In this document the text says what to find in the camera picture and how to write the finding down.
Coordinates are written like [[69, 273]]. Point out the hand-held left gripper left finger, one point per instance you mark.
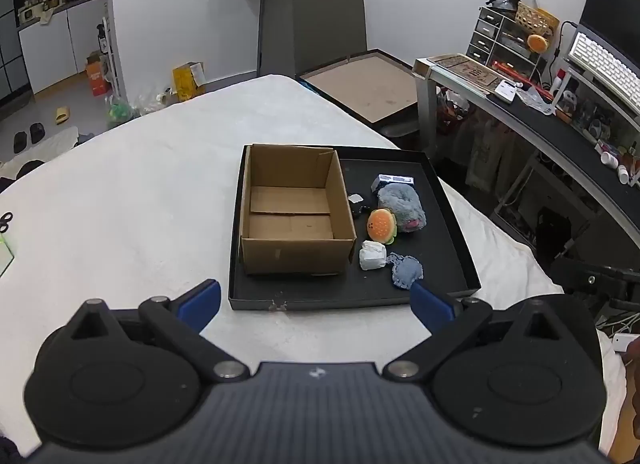
[[200, 304]]

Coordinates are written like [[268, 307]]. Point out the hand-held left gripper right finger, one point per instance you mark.
[[430, 306]]

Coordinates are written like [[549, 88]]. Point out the blue denim fabric pouch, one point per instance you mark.
[[406, 273]]

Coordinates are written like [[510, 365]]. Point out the black shallow tray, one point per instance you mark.
[[440, 244]]

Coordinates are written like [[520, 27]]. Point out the white paper bundle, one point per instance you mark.
[[372, 256]]

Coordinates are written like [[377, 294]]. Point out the hamburger plush toy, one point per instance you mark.
[[381, 226]]

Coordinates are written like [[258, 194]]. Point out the brown cardboard box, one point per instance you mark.
[[295, 254]]

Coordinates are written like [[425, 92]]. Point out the grey plush toy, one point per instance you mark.
[[400, 201]]

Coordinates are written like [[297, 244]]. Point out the small tissue packet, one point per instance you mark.
[[392, 179]]

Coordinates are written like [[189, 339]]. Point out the black felt pouch white patch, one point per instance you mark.
[[356, 198]]

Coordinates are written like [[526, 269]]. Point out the white tote bag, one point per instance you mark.
[[487, 154]]

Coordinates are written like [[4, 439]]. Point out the white power adapter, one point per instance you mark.
[[622, 342]]

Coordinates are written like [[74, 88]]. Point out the green plastic bag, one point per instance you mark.
[[119, 111]]

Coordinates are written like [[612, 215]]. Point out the black scissors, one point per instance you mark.
[[5, 223]]

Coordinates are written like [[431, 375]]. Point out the grey metal desk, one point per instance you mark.
[[550, 129]]

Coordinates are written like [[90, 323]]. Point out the yellow cardboard box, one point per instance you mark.
[[187, 81]]

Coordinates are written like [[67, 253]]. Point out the black-framed brown board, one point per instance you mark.
[[365, 89]]

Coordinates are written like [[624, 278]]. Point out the small white box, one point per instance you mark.
[[506, 91]]

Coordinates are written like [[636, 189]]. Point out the yellow slipper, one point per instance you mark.
[[62, 115]]

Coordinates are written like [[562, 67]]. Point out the black slipper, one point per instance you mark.
[[37, 133], [20, 142]]

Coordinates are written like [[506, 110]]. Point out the brown carved board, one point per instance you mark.
[[462, 69]]

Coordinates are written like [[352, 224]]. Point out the orange cardboard box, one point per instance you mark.
[[97, 76]]

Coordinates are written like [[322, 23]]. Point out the grey drawer organizer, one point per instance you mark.
[[482, 34]]

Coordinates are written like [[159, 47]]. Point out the orange round plush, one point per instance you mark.
[[537, 43]]

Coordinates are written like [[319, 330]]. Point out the white cabinet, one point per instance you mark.
[[60, 49]]

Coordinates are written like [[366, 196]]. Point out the white keyboard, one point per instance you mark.
[[600, 61]]

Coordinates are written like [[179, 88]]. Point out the wicker basket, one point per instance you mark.
[[532, 19]]

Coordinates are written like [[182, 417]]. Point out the black monitor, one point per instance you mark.
[[615, 9]]

